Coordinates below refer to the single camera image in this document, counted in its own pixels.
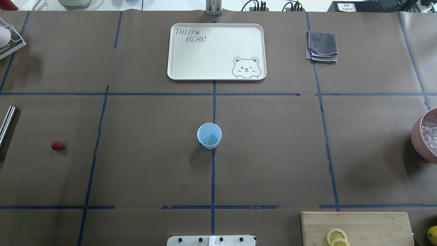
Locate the red strawberry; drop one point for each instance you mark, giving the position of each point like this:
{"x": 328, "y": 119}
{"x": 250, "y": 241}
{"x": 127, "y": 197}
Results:
{"x": 57, "y": 146}

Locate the light blue cup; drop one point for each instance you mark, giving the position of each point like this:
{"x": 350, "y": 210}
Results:
{"x": 209, "y": 129}

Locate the pink bowl with ice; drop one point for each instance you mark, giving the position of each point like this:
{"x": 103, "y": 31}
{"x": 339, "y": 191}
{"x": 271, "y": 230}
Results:
{"x": 423, "y": 136}

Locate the white cup rack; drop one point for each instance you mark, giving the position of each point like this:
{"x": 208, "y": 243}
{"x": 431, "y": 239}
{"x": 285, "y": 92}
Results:
{"x": 16, "y": 42}

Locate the pink cup on rack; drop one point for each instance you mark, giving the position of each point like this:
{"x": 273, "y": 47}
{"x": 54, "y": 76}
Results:
{"x": 5, "y": 36}

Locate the cream bear tray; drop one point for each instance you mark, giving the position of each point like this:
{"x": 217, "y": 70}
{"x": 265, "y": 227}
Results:
{"x": 216, "y": 51}

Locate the grey folded cloth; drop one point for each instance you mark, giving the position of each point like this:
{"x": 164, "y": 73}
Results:
{"x": 321, "y": 47}

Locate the lemon slices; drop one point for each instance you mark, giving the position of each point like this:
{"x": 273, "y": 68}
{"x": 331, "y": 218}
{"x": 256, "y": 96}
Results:
{"x": 337, "y": 237}

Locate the wooden cutting board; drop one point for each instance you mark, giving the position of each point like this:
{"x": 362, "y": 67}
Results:
{"x": 361, "y": 228}

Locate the metal muddler stick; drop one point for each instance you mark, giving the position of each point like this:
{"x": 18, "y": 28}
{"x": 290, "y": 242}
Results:
{"x": 6, "y": 123}

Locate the yellow lemon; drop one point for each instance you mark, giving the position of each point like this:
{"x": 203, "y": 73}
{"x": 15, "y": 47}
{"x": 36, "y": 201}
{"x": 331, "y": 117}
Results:
{"x": 432, "y": 235}

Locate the aluminium frame post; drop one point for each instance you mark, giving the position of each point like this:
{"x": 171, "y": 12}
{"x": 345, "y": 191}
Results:
{"x": 214, "y": 7}

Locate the white camera pole base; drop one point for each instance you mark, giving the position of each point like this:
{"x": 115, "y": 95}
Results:
{"x": 212, "y": 240}

